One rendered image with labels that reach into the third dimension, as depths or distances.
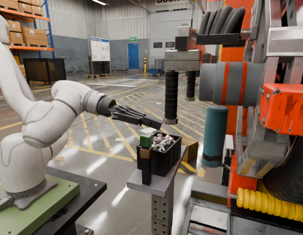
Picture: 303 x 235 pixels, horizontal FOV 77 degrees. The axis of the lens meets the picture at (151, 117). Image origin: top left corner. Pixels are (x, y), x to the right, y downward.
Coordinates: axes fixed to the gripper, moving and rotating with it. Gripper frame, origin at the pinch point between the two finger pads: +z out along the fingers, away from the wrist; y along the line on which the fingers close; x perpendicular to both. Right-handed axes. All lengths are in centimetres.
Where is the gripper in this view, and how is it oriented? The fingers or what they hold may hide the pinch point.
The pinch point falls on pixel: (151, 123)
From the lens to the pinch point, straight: 70.3
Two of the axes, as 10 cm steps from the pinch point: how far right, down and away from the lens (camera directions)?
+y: 2.7, -2.8, 9.2
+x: -2.5, 9.0, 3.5
